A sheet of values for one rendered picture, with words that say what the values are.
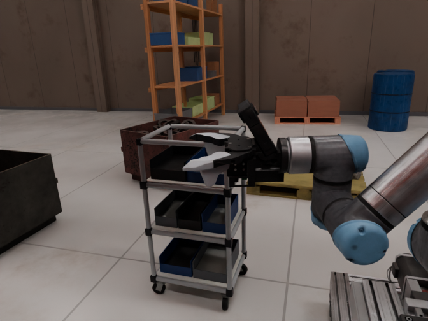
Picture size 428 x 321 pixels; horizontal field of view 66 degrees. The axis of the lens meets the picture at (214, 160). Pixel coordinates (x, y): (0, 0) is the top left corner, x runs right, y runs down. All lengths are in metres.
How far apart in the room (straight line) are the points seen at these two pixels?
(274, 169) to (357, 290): 0.58
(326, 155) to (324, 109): 6.12
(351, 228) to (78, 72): 9.45
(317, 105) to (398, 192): 6.19
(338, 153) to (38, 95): 10.35
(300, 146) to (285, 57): 7.14
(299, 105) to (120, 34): 4.79
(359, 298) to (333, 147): 0.57
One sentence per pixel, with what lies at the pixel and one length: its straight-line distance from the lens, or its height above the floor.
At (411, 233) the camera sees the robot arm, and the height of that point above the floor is 1.00.
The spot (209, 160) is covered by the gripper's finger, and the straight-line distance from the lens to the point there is 0.60.
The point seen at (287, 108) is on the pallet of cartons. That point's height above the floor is 0.31.
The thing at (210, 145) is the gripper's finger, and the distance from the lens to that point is 0.72.
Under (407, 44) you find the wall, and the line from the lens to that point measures 7.95.
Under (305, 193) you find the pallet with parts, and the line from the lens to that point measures 3.36.
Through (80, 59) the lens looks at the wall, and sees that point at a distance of 9.70.
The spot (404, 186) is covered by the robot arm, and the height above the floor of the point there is 1.21.
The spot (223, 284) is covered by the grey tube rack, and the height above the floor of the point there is 0.15.
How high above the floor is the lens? 1.42
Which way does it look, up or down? 18 degrees down
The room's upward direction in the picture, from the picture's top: 2 degrees counter-clockwise
